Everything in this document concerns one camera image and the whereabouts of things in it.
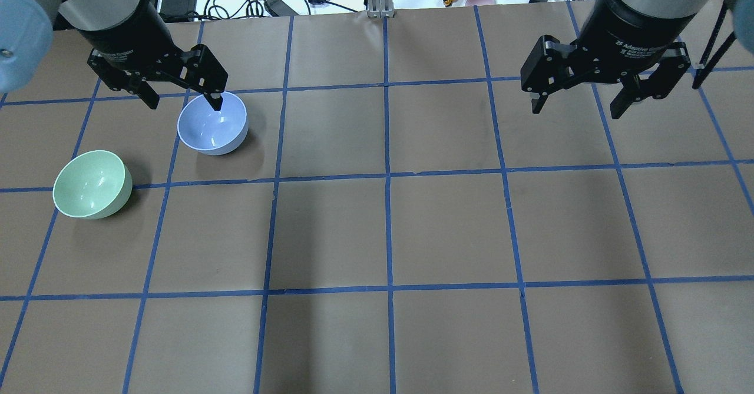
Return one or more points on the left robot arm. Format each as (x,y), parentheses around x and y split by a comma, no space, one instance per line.
(27,31)

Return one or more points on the blue bowl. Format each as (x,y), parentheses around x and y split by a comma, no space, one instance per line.
(213,132)

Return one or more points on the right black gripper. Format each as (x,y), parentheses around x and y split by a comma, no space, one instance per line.
(633,32)

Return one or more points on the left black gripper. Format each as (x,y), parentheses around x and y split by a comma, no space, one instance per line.
(131,33)

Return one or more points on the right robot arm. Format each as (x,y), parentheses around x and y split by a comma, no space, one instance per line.
(742,20)

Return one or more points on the green bowl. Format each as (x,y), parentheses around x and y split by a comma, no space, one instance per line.
(94,185)

